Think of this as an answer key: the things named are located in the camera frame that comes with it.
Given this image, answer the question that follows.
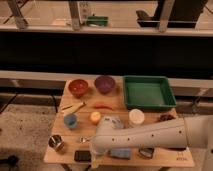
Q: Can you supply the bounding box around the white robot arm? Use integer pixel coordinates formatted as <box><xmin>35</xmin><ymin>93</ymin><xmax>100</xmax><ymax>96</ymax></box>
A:
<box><xmin>90</xmin><ymin>115</ymin><xmax>213</xmax><ymax>171</ymax></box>

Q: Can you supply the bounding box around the red bowl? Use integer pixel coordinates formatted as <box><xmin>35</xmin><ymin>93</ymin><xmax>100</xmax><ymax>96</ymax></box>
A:
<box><xmin>68</xmin><ymin>79</ymin><xmax>89</xmax><ymax>98</ymax></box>

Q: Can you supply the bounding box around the yellow banana peel toy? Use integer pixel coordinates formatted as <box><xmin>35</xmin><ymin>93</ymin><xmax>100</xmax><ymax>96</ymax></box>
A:
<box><xmin>62</xmin><ymin>102</ymin><xmax>86</xmax><ymax>116</ymax></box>

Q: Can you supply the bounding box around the dark red grape bunch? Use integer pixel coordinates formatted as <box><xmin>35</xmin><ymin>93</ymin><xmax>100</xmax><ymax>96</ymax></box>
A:
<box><xmin>158</xmin><ymin>114</ymin><xmax>175</xmax><ymax>122</ymax></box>

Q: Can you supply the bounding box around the wooden folding table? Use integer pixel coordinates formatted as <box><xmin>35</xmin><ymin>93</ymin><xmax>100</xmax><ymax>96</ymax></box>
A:
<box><xmin>44</xmin><ymin>79</ymin><xmax>195</xmax><ymax>168</ymax></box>

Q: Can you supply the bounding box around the white cup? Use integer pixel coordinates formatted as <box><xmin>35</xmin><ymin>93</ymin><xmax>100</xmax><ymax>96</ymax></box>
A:
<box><xmin>129</xmin><ymin>109</ymin><xmax>145</xmax><ymax>127</ymax></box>

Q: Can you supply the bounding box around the blue cup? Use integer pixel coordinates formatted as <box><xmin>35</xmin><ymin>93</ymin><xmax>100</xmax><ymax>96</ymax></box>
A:
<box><xmin>64</xmin><ymin>114</ymin><xmax>77</xmax><ymax>129</ymax></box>

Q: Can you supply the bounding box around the blue sponge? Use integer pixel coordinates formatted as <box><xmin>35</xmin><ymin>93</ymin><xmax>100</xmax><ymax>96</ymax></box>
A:
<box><xmin>110</xmin><ymin>148</ymin><xmax>131</xmax><ymax>159</ymax></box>

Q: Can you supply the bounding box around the green box on shelf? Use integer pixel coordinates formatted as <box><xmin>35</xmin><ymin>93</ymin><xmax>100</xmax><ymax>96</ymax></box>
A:
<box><xmin>86</xmin><ymin>16</ymin><xmax>108</xmax><ymax>26</ymax></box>

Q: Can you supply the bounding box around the silver fork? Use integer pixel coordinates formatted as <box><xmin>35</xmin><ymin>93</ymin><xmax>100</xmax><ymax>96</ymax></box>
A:
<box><xmin>79</xmin><ymin>137</ymin><xmax>93</xmax><ymax>143</ymax></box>

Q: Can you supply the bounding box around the green plastic tray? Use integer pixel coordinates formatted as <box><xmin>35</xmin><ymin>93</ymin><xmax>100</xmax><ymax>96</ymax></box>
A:
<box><xmin>123</xmin><ymin>75</ymin><xmax>176</xmax><ymax>110</ymax></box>

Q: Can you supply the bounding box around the red chili pepper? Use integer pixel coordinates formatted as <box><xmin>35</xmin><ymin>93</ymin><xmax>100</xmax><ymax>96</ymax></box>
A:
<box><xmin>93</xmin><ymin>104</ymin><xmax>114</xmax><ymax>111</ymax></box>

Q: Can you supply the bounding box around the purple bowl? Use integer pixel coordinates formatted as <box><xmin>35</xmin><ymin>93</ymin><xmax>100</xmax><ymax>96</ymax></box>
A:
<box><xmin>94</xmin><ymin>75</ymin><xmax>115</xmax><ymax>94</ymax></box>

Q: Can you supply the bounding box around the yellow round fruit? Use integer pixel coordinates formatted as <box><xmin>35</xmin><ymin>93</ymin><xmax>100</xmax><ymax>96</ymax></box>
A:
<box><xmin>89</xmin><ymin>112</ymin><xmax>101</xmax><ymax>125</ymax></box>

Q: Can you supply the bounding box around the crumpled blue cloth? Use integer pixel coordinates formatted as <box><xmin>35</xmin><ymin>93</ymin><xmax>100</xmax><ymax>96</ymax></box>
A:
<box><xmin>108</xmin><ymin>116</ymin><xmax>124</xmax><ymax>129</ymax></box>

